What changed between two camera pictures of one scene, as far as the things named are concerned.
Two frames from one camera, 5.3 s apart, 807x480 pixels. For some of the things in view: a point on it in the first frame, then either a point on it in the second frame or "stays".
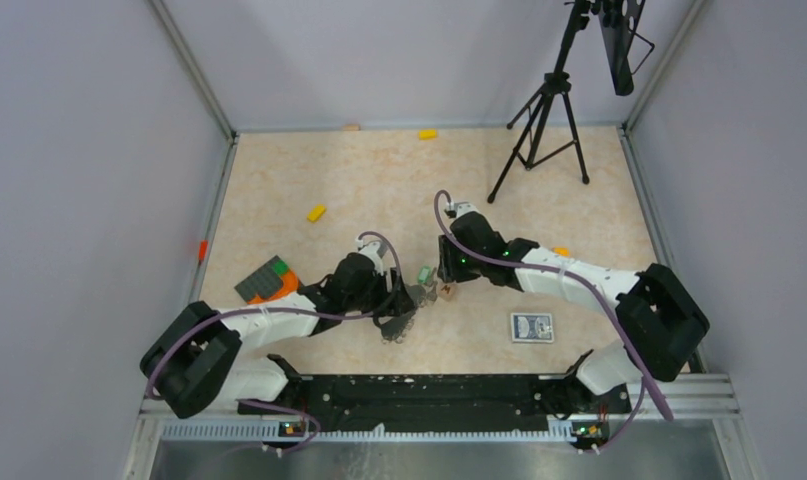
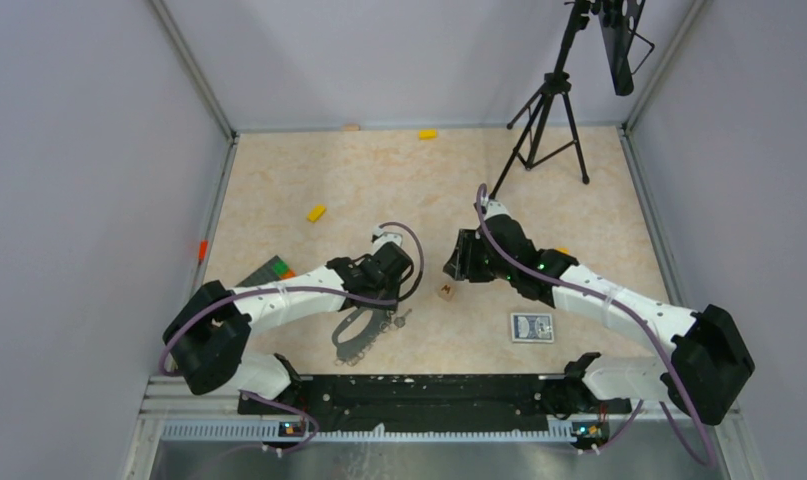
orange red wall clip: [203, 249] stays
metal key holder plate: [396, 329] to [352, 347]
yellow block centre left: [316, 213] stays
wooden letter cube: [448, 291] stays
